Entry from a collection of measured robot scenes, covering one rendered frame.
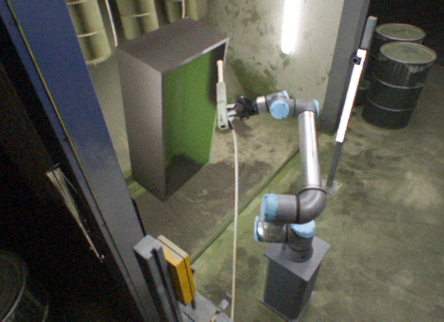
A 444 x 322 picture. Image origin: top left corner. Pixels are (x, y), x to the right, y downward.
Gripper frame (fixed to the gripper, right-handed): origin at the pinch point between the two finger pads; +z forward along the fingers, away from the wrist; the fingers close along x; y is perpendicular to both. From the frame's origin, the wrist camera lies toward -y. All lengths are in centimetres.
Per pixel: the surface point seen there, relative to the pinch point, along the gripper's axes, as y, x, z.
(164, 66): -27.5, 17.3, 22.4
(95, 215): -32, -64, 48
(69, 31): -90, -31, 21
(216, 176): 148, 42, 50
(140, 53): -32, 28, 35
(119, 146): 91, 66, 132
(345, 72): 134, 125, -100
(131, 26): 22, 142, 84
